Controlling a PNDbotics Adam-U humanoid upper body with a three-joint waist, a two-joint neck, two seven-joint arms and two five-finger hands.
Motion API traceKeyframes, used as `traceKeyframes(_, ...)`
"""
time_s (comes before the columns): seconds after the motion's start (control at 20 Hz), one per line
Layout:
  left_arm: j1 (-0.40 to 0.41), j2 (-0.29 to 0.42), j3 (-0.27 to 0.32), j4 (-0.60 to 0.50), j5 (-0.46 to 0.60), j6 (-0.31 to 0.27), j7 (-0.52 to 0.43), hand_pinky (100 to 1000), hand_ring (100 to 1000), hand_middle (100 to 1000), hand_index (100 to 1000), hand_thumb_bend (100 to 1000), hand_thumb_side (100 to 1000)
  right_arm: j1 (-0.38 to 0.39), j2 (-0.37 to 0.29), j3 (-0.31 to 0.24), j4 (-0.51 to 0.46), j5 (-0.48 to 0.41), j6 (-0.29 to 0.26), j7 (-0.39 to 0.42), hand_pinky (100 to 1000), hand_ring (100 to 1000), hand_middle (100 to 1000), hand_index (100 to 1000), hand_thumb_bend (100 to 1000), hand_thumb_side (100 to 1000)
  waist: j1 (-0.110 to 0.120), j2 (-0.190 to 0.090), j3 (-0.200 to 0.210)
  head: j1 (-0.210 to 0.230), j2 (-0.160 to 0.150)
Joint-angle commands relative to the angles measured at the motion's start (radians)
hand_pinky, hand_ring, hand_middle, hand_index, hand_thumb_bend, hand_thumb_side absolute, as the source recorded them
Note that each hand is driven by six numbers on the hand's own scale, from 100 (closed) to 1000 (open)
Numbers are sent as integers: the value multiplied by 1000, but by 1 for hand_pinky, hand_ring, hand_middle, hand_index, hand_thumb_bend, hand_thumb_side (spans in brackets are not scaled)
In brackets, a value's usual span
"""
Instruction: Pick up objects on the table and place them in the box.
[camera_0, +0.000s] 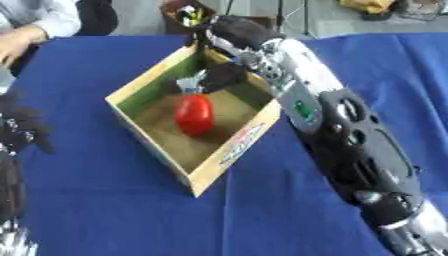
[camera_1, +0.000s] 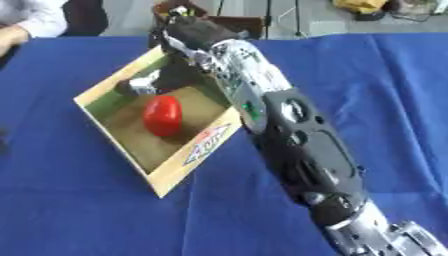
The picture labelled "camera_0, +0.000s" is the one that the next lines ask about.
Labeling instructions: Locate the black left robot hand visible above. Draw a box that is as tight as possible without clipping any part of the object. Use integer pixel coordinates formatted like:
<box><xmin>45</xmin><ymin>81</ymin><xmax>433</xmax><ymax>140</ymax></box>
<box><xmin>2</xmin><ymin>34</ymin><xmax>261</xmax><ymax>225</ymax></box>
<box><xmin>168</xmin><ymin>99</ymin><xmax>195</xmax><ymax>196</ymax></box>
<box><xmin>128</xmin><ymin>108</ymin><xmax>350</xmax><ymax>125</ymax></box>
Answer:
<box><xmin>0</xmin><ymin>94</ymin><xmax>58</xmax><ymax>157</ymax></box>

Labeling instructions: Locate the person's hand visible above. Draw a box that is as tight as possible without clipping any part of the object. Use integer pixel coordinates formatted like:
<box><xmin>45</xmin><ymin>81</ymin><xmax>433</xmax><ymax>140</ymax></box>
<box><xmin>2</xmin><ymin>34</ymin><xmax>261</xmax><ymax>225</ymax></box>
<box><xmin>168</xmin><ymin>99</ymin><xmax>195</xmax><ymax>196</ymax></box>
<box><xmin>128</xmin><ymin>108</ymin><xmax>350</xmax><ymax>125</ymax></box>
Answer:
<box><xmin>0</xmin><ymin>24</ymin><xmax>49</xmax><ymax>69</ymax></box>

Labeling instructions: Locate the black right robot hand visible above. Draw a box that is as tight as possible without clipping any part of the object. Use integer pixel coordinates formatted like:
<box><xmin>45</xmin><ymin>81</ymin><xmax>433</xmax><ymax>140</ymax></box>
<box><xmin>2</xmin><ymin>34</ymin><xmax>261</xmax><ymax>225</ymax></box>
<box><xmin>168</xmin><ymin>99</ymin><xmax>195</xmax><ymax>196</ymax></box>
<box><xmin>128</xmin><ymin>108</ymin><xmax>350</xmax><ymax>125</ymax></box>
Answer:
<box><xmin>175</xmin><ymin>14</ymin><xmax>284</xmax><ymax>95</ymax></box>

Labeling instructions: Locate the cardboard box with green inside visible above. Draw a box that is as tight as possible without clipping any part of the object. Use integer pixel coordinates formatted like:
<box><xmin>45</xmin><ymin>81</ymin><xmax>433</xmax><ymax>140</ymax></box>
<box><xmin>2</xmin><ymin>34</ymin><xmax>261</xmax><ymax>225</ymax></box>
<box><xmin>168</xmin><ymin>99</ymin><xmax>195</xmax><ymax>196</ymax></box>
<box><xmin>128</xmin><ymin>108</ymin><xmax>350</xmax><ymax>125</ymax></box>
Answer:
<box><xmin>103</xmin><ymin>42</ymin><xmax>284</xmax><ymax>198</ymax></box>

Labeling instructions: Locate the person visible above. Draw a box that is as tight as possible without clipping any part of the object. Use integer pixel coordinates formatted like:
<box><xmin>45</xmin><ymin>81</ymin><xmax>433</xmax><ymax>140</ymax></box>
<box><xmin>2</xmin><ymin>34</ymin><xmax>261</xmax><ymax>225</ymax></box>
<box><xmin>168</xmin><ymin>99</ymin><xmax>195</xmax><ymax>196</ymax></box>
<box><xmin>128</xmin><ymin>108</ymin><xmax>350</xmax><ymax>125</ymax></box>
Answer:
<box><xmin>0</xmin><ymin>0</ymin><xmax>84</xmax><ymax>78</ymax></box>

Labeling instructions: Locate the black tripod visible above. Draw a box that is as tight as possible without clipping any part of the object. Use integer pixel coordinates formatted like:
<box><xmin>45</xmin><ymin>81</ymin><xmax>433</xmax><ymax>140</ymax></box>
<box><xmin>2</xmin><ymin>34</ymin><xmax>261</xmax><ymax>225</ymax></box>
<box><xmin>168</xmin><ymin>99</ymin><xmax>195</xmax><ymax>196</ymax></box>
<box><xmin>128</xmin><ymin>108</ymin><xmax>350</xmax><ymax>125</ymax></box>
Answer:
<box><xmin>273</xmin><ymin>0</ymin><xmax>314</xmax><ymax>38</ymax></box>

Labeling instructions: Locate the brown holder with pens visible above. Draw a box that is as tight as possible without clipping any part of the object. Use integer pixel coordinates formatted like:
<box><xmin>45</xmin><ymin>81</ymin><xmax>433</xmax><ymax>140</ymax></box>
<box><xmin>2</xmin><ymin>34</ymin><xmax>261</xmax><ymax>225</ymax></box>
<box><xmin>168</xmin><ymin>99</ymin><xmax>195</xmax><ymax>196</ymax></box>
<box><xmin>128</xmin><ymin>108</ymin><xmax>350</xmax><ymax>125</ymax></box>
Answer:
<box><xmin>159</xmin><ymin>0</ymin><xmax>219</xmax><ymax>35</ymax></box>

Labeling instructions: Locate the red toy pepper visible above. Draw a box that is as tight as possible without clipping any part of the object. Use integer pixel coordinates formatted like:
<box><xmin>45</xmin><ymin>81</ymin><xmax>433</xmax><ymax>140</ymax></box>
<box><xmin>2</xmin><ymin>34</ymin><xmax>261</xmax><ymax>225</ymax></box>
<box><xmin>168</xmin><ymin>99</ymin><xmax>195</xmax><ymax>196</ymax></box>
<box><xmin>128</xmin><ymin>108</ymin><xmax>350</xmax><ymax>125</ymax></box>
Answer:
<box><xmin>173</xmin><ymin>93</ymin><xmax>216</xmax><ymax>138</ymax></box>

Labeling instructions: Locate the yellow bag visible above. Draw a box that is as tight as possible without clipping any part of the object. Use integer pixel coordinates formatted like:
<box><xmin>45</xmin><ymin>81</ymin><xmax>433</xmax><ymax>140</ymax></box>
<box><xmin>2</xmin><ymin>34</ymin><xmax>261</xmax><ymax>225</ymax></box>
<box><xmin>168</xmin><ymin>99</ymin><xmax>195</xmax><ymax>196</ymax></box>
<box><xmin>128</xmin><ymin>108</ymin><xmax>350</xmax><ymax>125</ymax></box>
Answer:
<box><xmin>337</xmin><ymin>0</ymin><xmax>399</xmax><ymax>17</ymax></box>

